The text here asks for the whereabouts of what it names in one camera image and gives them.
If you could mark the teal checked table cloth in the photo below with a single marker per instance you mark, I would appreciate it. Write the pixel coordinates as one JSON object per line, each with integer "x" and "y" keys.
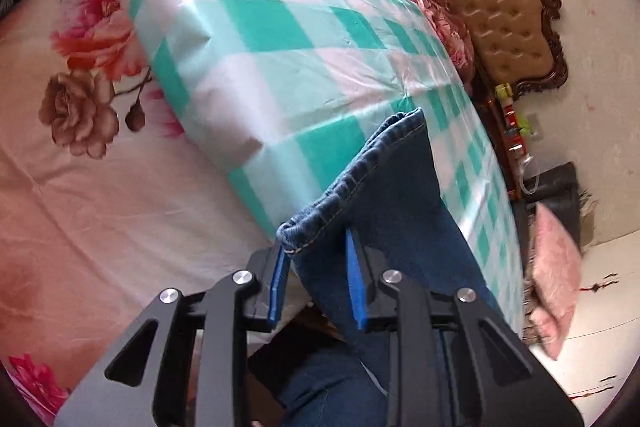
{"x": 280, "y": 57}

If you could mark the blue denim pants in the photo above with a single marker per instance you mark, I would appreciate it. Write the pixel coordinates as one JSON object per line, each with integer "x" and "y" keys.
{"x": 400, "y": 207}

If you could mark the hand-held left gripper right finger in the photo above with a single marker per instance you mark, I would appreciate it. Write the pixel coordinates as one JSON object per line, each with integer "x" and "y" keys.
{"x": 355, "y": 282}

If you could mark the dark cloth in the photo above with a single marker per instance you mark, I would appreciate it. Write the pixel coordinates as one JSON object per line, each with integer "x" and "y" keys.
{"x": 560, "y": 192}

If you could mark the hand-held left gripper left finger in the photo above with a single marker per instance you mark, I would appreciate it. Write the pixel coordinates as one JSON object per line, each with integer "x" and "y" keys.
{"x": 278, "y": 289}

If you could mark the pink fluffy cushion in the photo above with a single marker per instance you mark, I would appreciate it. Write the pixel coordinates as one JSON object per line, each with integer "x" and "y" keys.
{"x": 552, "y": 277}

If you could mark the white cabinet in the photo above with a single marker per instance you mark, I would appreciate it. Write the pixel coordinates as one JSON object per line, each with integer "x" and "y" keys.
{"x": 595, "y": 332}

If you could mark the dark wooden nightstand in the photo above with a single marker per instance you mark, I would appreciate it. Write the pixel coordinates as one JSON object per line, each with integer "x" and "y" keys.
{"x": 502, "y": 157}

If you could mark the pink floral bed sheet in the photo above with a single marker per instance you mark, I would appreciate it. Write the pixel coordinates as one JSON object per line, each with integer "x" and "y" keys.
{"x": 75, "y": 207}

